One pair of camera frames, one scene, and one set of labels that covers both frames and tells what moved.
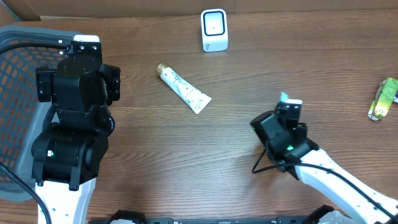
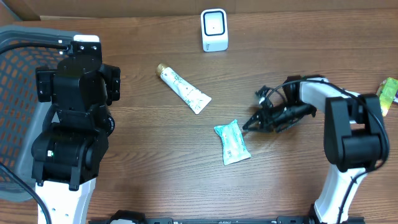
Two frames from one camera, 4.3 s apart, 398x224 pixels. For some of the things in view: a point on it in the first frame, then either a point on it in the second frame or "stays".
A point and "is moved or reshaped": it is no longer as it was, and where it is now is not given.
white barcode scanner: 214,30 stays
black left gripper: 43,83 stays
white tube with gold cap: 194,98 stays
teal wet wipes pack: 283,96 is moved or reshaped
